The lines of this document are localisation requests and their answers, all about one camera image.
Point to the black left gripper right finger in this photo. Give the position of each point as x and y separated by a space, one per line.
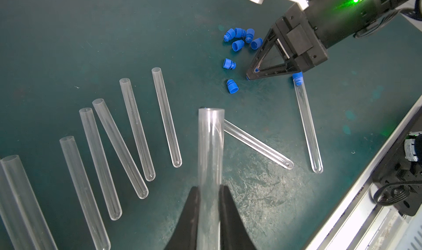
233 234

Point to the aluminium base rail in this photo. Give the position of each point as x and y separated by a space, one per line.
383 208

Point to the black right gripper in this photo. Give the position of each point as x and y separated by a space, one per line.
300 39

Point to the blue stopper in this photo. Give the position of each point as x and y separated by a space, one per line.
250 33
256 44
229 35
240 33
229 64
238 45
232 86

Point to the test tube with blue stopper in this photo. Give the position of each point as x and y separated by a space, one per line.
120 148
13 219
257 145
167 119
210 164
307 122
27 202
85 195
101 164
137 129

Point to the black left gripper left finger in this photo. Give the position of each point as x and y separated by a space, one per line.
184 236

